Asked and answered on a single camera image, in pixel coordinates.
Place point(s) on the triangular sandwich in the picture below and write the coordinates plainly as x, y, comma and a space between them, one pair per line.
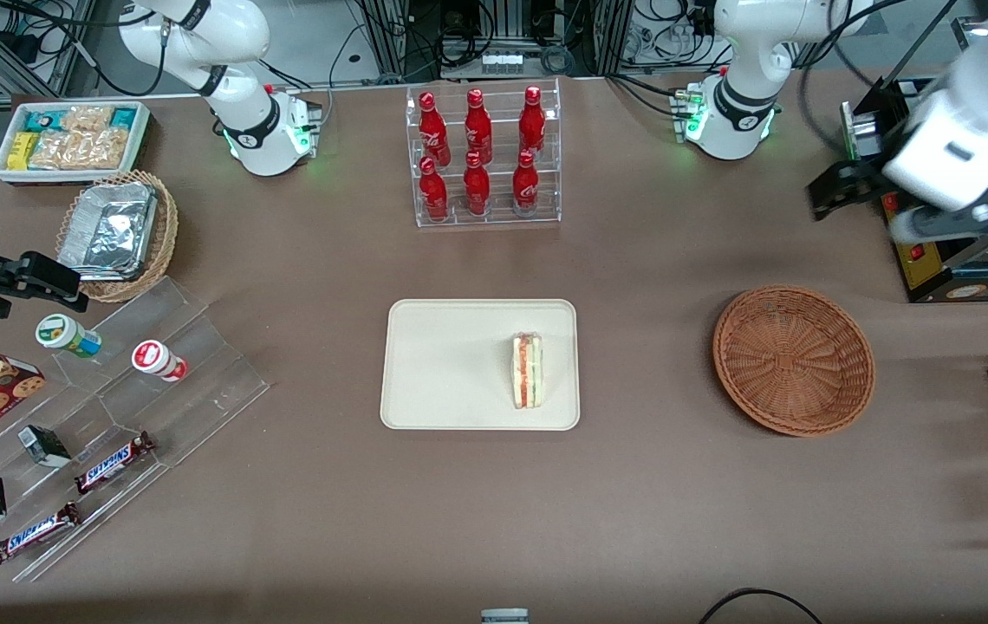
527, 371

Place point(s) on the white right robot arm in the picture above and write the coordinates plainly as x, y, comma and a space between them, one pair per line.
230, 35

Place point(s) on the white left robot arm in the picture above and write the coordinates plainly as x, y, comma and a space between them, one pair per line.
741, 95

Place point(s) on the small tan wicker basket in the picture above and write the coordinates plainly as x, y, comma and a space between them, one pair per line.
166, 234

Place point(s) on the large brown wicker basket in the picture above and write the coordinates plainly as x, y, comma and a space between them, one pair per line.
793, 360

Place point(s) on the cream plastic tray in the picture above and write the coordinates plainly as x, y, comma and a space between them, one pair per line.
451, 364

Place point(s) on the red emergency stop knob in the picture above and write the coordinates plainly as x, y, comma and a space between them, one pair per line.
890, 201

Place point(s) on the white cup with green label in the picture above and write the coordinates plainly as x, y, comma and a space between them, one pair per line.
68, 335

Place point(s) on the aluminium foil container stack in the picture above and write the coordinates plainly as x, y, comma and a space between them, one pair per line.
108, 230

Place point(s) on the white snack bin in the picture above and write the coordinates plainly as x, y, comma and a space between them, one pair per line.
4, 169

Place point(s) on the yellow snack pack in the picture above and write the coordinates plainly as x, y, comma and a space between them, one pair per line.
22, 149

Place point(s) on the black machine with yellow panel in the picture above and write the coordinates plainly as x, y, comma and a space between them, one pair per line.
971, 273

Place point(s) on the clear cracker snack pack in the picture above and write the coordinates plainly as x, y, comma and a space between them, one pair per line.
87, 117
104, 147
56, 149

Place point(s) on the white cup with red label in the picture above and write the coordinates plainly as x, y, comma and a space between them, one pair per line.
159, 360

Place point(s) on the teal snack pack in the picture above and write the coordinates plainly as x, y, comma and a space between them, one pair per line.
42, 120
123, 115

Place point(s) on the clear acrylic tiered display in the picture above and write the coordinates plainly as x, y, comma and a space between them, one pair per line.
199, 381

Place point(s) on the Snickers chocolate bar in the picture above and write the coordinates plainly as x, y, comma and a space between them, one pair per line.
115, 462
35, 533

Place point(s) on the red Coca-Cola bottle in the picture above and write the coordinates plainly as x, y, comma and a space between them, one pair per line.
525, 184
432, 126
477, 121
433, 191
477, 184
532, 117

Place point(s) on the clear acrylic bottle rack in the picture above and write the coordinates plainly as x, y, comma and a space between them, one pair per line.
498, 217

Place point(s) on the white power strip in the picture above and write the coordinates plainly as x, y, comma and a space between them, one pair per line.
503, 62

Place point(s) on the small grey device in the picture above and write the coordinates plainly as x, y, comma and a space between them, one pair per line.
504, 616

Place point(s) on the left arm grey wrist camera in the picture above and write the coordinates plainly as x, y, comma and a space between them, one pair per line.
936, 225

